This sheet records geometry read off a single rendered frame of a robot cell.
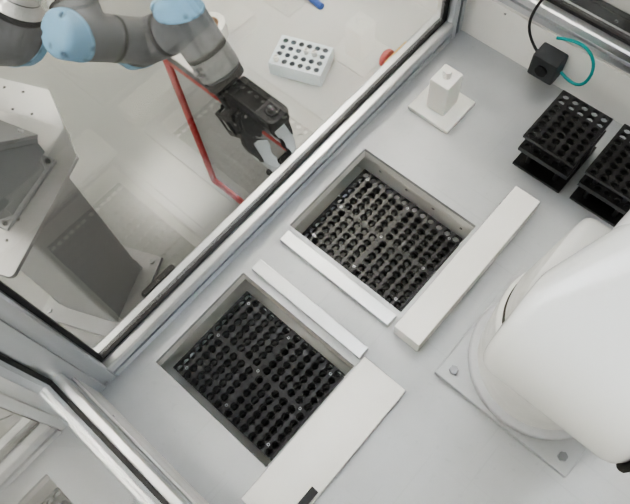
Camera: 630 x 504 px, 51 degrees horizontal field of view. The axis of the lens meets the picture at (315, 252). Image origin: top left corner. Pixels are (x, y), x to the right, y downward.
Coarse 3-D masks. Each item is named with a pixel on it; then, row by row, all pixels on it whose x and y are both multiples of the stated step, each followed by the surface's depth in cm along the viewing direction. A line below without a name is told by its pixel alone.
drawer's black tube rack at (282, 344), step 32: (256, 320) 111; (224, 352) 112; (256, 352) 108; (288, 352) 108; (192, 384) 107; (224, 384) 110; (256, 384) 106; (288, 384) 106; (320, 384) 106; (256, 416) 107; (288, 416) 107
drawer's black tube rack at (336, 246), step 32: (352, 192) 123; (384, 192) 119; (320, 224) 120; (352, 224) 117; (384, 224) 120; (416, 224) 116; (352, 256) 114; (384, 256) 117; (416, 256) 117; (448, 256) 116; (384, 288) 115; (416, 288) 112
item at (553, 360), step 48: (576, 240) 69; (624, 240) 48; (528, 288) 72; (576, 288) 46; (624, 288) 46; (480, 336) 100; (528, 336) 46; (576, 336) 45; (624, 336) 45; (480, 384) 97; (528, 384) 47; (576, 384) 45; (624, 384) 44; (528, 432) 93; (576, 432) 47; (624, 432) 44
